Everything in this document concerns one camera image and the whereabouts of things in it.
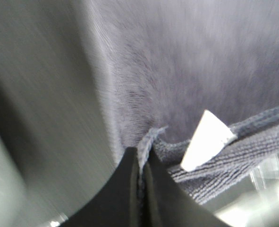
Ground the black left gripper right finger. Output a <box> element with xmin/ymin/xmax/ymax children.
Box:
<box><xmin>144</xmin><ymin>149</ymin><xmax>228</xmax><ymax>227</ymax></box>

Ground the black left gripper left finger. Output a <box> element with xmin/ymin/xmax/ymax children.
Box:
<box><xmin>61</xmin><ymin>147</ymin><xmax>140</xmax><ymax>227</ymax></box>

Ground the grey microfibre towel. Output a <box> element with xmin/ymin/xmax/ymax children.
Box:
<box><xmin>81</xmin><ymin>0</ymin><xmax>279</xmax><ymax>204</ymax></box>

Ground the white towel label tag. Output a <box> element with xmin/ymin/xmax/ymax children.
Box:
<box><xmin>180</xmin><ymin>110</ymin><xmax>237</xmax><ymax>172</ymax></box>

